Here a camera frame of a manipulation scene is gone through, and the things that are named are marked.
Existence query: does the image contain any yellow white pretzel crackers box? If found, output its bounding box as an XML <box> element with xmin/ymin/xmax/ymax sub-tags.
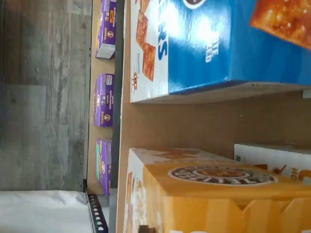
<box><xmin>128</xmin><ymin>147</ymin><xmax>311</xmax><ymax>233</ymax></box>
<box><xmin>234</xmin><ymin>143</ymin><xmax>311</xmax><ymax>182</ymax></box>

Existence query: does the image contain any black metal shelf rack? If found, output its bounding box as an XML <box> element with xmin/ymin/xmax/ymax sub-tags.
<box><xmin>82</xmin><ymin>0</ymin><xmax>124</xmax><ymax>233</ymax></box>

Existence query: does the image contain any blue white pretzel crackers box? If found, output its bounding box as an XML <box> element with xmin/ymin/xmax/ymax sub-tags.
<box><xmin>130</xmin><ymin>0</ymin><xmax>311</xmax><ymax>104</ymax></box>

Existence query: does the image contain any purple and teal Annie's box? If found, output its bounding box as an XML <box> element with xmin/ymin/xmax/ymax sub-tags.
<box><xmin>96</xmin><ymin>137</ymin><xmax>113</xmax><ymax>198</ymax></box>

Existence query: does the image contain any white backdrop cloth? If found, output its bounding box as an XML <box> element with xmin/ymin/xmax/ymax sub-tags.
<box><xmin>0</xmin><ymin>189</ymin><xmax>92</xmax><ymax>233</ymax></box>

